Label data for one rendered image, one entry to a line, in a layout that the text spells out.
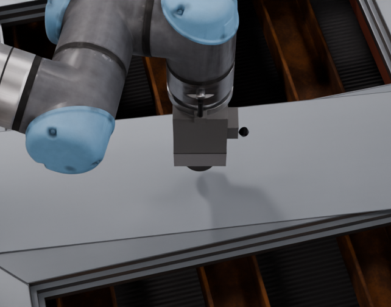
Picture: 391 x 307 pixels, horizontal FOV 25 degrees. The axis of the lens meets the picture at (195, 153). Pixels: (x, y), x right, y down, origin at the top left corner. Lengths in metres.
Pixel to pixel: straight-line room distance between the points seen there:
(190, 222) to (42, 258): 0.19
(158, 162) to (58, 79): 0.37
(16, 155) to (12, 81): 0.38
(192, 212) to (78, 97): 0.36
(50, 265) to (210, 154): 0.24
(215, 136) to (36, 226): 0.27
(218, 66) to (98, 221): 0.31
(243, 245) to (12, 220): 0.29
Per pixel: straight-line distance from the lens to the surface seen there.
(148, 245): 1.11
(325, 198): 1.15
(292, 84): 1.39
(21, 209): 1.15
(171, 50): 0.90
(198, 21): 0.86
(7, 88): 0.82
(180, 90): 0.96
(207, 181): 1.15
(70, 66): 0.84
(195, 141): 1.03
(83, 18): 0.89
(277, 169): 1.17
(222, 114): 0.99
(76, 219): 1.14
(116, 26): 0.88
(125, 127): 1.20
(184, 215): 1.13
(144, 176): 1.16
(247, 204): 1.14
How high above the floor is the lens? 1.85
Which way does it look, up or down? 59 degrees down
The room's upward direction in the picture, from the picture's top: straight up
